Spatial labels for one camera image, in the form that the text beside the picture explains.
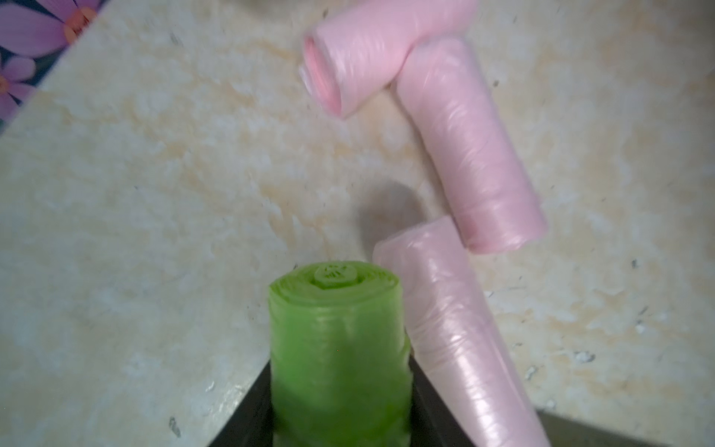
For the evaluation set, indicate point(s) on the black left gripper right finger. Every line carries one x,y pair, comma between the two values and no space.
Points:
431,422

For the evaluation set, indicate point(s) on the green trash bag roll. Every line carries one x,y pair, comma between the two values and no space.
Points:
339,357

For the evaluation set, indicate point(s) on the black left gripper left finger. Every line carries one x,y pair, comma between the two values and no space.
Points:
252,423

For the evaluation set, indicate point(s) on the pink trash bag roll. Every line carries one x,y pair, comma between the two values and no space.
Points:
455,339
355,53
491,197

